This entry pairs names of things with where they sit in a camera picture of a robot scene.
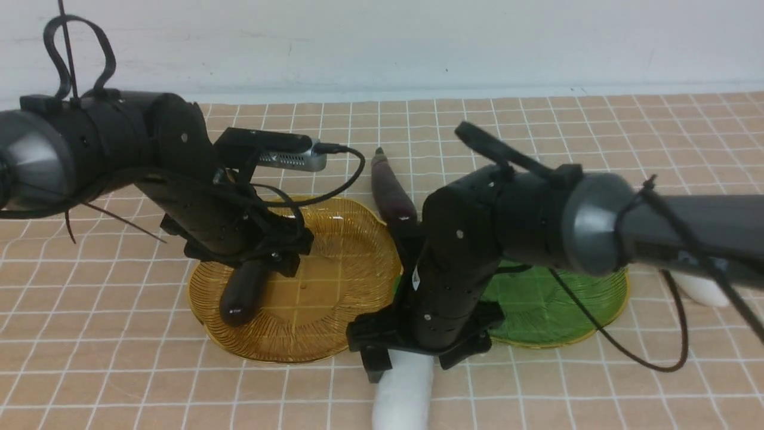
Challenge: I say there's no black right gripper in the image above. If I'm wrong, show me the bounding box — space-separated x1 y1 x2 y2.
346 302 505 384

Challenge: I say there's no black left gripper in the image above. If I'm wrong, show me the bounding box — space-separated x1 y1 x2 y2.
160 180 314 277

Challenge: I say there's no dark purple eggplant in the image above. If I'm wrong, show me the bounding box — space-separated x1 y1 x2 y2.
371 147 418 226
219 260 270 327

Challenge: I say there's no white radish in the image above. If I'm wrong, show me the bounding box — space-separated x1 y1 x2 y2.
671 272 731 308
372 349 434 429

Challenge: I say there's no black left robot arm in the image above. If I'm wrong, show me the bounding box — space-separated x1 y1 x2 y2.
2 92 314 276

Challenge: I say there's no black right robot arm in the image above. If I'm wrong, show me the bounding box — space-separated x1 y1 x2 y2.
346 121 763 383

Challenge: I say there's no green ribbed glass plate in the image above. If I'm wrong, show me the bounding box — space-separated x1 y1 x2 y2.
384 256 629 348

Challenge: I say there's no amber ribbed glass plate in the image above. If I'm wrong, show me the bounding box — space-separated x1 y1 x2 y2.
187 198 403 364

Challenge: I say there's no orange grid tablecloth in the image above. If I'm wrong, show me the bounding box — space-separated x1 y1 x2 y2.
1 92 762 429

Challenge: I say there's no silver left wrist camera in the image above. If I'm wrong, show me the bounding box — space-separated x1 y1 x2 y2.
213 127 327 173

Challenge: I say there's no black camera cable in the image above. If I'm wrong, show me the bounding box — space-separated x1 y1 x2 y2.
239 142 366 210

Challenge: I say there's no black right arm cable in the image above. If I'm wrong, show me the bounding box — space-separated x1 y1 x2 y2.
546 266 690 373

